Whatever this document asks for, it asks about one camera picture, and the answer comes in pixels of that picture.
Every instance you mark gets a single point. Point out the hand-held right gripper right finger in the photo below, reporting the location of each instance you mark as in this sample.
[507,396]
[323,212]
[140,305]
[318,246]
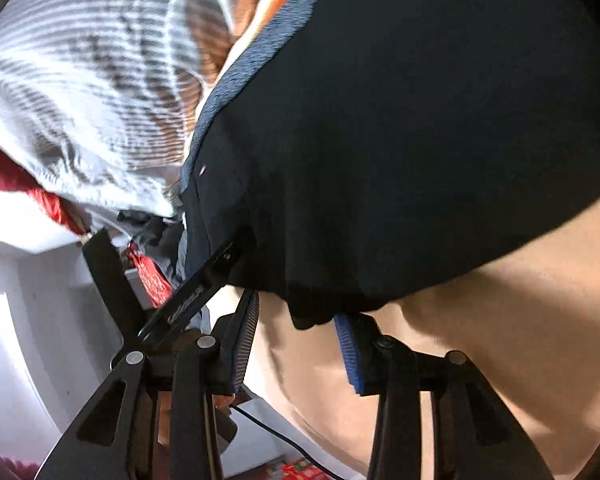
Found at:
[350,355]

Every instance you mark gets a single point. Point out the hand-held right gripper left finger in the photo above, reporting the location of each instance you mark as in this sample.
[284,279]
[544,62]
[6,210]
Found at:
[247,330]

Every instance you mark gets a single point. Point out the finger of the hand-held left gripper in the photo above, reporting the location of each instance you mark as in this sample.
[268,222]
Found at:
[110,280]
[190,300]

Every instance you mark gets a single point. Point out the black pants patterned blue waistband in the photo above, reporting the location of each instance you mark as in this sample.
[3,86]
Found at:
[380,135]

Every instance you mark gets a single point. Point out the red patterned box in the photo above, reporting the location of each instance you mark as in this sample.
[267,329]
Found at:
[297,469]

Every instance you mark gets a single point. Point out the red embroidered cushion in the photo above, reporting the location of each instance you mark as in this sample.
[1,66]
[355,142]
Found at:
[10,180]

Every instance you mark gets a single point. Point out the peach bed sheet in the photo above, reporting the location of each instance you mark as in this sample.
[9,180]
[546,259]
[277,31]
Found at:
[505,335]

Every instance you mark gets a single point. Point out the grey white striped duvet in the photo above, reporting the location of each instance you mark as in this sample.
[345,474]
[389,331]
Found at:
[90,60]

